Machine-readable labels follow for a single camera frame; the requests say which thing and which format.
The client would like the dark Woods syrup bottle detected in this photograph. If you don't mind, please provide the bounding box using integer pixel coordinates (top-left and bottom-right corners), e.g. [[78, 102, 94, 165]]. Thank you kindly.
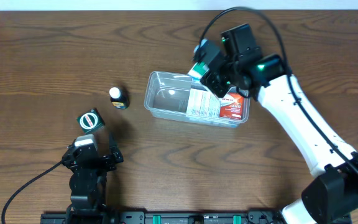
[[109, 87, 130, 110]]

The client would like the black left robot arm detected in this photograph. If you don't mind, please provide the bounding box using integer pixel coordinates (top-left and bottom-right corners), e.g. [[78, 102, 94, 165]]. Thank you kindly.
[[62, 143, 116, 213]]

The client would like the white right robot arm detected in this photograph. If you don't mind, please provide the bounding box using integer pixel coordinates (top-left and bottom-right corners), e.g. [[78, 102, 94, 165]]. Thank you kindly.
[[144, 37, 358, 223]]

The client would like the clear plastic container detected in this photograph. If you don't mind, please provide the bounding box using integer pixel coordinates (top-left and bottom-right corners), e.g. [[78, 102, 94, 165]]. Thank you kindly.
[[144, 71, 250, 128]]

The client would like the white green medicine box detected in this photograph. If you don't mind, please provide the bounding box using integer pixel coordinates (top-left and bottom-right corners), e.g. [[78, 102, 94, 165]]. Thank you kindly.
[[187, 62, 211, 92]]

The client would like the green Zam-Buk ointment box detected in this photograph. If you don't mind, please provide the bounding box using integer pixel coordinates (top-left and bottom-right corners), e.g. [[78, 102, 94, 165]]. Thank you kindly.
[[76, 108, 105, 134]]

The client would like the blue white medicine box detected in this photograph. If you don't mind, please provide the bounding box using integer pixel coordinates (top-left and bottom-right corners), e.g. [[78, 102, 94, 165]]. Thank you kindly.
[[186, 88, 221, 119]]

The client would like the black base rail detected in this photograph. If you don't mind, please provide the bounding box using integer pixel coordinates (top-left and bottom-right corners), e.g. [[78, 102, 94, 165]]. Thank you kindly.
[[40, 210, 352, 224]]

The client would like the red medicine box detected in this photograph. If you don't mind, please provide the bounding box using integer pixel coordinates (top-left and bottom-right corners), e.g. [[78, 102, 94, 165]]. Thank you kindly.
[[219, 93, 244, 120]]

